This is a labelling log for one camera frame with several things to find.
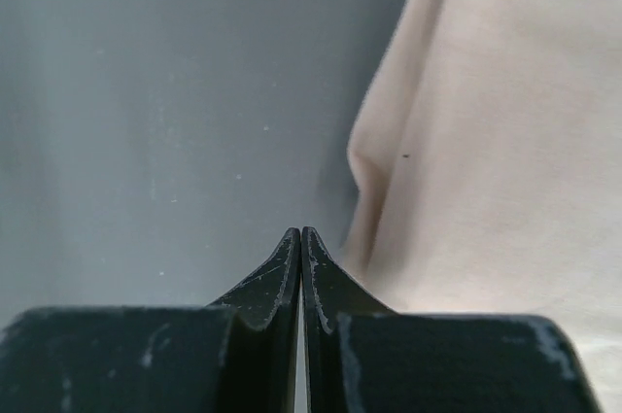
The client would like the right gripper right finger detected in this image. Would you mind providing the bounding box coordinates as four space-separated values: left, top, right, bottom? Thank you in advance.
301 227 599 413

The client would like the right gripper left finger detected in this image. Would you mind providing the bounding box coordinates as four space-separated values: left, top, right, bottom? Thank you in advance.
1 228 301 412

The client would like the beige t shirt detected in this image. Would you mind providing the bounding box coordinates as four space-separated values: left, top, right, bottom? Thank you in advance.
342 0 622 413

